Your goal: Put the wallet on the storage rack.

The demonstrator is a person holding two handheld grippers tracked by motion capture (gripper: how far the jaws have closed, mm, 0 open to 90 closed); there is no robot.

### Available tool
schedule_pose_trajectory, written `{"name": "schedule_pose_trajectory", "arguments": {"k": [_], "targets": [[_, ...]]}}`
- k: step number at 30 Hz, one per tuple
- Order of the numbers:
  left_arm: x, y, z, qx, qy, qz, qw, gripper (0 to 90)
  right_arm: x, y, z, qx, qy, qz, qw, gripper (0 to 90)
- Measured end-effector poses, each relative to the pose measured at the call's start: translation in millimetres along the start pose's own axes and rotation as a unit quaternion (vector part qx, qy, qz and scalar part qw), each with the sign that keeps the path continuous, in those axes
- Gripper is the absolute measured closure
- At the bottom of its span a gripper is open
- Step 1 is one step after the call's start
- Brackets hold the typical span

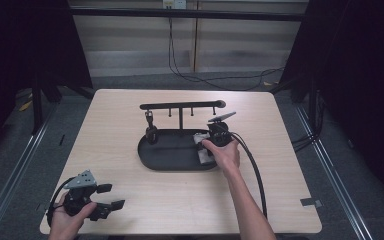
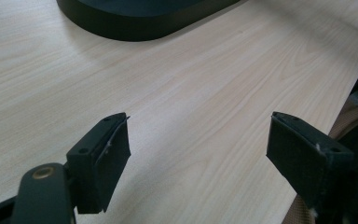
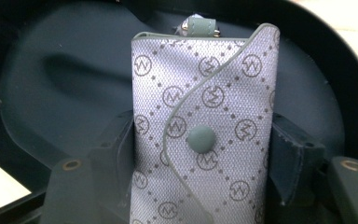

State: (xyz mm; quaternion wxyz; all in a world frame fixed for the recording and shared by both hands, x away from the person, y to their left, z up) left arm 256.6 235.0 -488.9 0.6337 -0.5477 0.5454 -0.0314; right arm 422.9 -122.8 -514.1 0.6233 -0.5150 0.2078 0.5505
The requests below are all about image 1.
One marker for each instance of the black car key with clip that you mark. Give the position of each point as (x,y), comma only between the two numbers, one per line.
(151,133)

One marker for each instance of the grey tape strip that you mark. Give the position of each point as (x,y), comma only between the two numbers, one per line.
(311,202)

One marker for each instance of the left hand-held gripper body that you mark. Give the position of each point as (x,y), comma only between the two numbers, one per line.
(78,200)

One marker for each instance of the metal floor rail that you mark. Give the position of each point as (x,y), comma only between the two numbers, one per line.
(333,173)
(16,170)

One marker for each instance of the person's right hand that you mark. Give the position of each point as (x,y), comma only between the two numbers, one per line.
(226,156)

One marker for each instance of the person's left hand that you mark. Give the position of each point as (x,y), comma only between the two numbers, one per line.
(63,226)

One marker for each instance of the black curtain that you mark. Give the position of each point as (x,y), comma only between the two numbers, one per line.
(360,83)
(23,50)

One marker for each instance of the black horizontal beam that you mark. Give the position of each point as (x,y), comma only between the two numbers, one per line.
(186,14)

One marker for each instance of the white wall socket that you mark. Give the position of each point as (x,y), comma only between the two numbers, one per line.
(174,4)

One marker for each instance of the yellow floor tape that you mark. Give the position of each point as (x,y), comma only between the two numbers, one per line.
(25,106)

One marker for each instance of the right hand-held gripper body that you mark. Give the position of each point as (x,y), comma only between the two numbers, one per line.
(220,133)

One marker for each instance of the small black floor strip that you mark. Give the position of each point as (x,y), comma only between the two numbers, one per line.
(61,140)

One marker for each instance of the black key rack with tray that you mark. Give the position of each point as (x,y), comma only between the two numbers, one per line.
(173,153)

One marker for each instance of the black metal stand leg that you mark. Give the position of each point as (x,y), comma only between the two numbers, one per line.
(37,110)

